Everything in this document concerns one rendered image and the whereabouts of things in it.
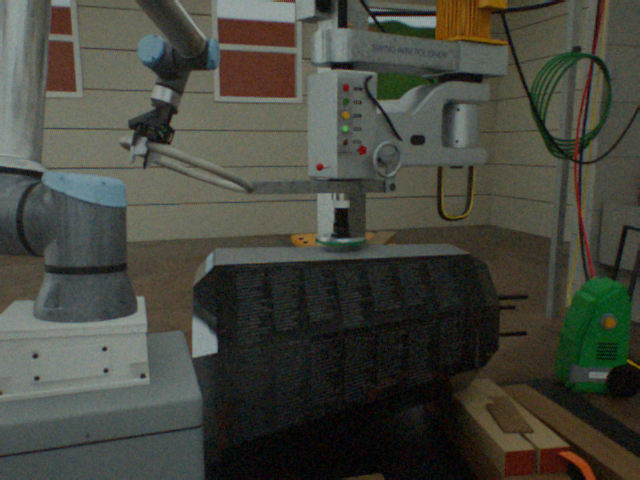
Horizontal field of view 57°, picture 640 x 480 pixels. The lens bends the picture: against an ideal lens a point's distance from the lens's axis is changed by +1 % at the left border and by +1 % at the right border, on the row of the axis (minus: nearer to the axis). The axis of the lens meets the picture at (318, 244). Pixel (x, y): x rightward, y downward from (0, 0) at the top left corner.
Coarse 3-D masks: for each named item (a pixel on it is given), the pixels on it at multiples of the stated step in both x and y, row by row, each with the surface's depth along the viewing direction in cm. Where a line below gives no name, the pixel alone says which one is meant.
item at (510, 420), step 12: (456, 396) 244; (468, 396) 244; (480, 396) 244; (492, 396) 244; (504, 396) 244; (492, 408) 233; (504, 408) 233; (504, 420) 223; (516, 420) 223; (504, 432) 216; (516, 432) 216; (528, 432) 216
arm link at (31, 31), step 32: (0, 0) 113; (32, 0) 115; (0, 32) 113; (32, 32) 115; (0, 64) 113; (32, 64) 115; (0, 96) 113; (32, 96) 115; (0, 128) 112; (32, 128) 116; (0, 160) 111; (32, 160) 116; (0, 192) 110; (0, 224) 109; (32, 256) 115
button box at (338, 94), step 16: (336, 80) 220; (352, 80) 223; (336, 96) 221; (352, 96) 224; (336, 112) 222; (352, 112) 225; (336, 128) 223; (352, 128) 226; (336, 144) 224; (352, 144) 227
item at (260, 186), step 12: (252, 180) 226; (264, 180) 229; (276, 180) 232; (288, 180) 235; (300, 180) 238; (312, 180) 241; (324, 180) 244; (360, 180) 253; (372, 180) 257; (240, 192) 220; (252, 192) 215; (264, 192) 217; (276, 192) 220; (288, 192) 223; (300, 192) 226; (312, 192) 229; (324, 192) 232; (336, 192) 235; (348, 192) 238; (360, 192) 241
